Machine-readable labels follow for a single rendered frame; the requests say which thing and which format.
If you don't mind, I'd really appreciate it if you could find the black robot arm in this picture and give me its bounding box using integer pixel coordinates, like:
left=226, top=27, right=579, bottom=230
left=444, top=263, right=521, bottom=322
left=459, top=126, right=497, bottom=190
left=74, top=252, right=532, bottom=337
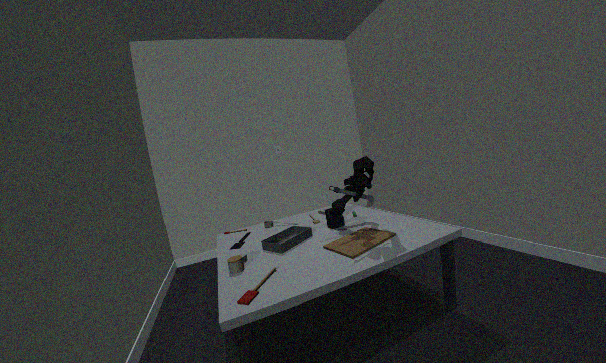
left=330, top=156, right=375, bottom=218

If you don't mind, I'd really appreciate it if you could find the brown wooden board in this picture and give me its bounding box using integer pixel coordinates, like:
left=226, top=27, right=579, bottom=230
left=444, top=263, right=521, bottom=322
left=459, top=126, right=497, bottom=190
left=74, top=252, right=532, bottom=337
left=323, top=227, right=396, bottom=259

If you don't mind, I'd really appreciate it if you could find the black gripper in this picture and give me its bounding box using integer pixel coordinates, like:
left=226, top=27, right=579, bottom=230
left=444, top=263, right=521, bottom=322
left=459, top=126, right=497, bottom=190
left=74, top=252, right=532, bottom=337
left=344, top=174, right=372, bottom=202

